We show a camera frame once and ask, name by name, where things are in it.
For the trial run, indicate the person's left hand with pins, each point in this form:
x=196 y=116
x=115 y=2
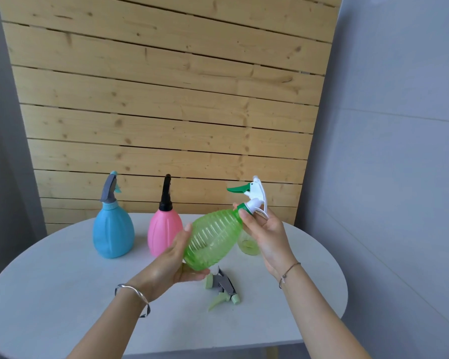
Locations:
x=161 y=272

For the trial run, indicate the person's right hand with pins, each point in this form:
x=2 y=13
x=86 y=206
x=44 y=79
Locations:
x=273 y=243

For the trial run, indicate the pale yellow-green clear bottle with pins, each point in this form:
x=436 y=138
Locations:
x=247 y=247

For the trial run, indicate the pink plastic bottle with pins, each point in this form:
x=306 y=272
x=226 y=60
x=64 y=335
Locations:
x=164 y=231

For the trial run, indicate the white green sprayer head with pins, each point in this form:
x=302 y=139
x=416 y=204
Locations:
x=258 y=192

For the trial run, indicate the green ribbed clear bottle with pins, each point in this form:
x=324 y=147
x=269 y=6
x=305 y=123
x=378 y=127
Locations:
x=213 y=235

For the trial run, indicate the blue plastic bottle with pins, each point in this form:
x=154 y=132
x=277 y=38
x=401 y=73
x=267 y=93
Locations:
x=113 y=231

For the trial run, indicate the grey pale-green sprayer head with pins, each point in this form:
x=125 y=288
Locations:
x=224 y=284

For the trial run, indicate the black sprayer head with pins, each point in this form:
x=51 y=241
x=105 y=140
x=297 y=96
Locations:
x=166 y=198

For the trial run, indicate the blue grey sprayer head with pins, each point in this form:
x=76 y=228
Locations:
x=108 y=192

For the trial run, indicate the person's right forearm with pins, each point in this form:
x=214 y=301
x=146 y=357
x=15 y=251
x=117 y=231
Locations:
x=321 y=325

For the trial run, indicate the wooden table leg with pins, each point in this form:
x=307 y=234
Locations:
x=272 y=353

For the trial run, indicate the wooden slat panel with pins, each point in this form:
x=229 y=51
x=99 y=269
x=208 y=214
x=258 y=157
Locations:
x=164 y=108

